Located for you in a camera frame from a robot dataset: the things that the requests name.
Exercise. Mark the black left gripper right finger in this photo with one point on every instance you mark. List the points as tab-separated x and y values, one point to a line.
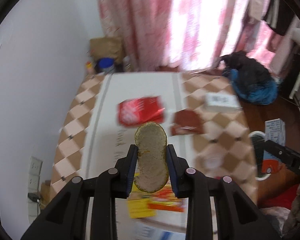
237	216

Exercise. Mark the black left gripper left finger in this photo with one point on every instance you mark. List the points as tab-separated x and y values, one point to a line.
87	200

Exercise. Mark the orange chips bag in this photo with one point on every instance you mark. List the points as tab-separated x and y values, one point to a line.
165	200

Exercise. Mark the white round trash bin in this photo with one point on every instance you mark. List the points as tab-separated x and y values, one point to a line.
257	138

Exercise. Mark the red blanket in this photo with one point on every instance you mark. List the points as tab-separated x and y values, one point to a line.
284	199

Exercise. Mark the white printed paper box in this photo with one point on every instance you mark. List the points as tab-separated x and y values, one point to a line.
275	131

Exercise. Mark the yellow red box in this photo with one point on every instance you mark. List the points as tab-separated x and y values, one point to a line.
137	204

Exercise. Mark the blue and black clothes pile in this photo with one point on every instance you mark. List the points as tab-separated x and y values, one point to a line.
251	81

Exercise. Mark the white cardboard box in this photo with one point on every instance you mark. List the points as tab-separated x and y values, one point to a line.
220	102

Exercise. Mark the checkered brown tablecloth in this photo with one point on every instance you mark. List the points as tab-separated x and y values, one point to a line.
111	112

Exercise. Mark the dark red snack packet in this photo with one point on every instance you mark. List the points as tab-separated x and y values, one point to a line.
186	122

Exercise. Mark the red cola can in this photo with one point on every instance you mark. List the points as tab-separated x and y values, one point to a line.
138	111

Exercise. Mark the hanging clothes rack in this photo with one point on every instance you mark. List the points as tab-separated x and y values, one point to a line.
280	23

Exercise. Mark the blue lid jar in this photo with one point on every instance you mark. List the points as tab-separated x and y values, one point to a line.
106	65

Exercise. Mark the brown paper bag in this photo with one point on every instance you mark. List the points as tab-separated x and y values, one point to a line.
110	47

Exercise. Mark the pink floral curtain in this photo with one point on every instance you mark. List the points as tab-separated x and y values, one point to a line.
185	34

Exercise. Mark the white wall socket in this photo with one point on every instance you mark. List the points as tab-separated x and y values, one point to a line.
34	173

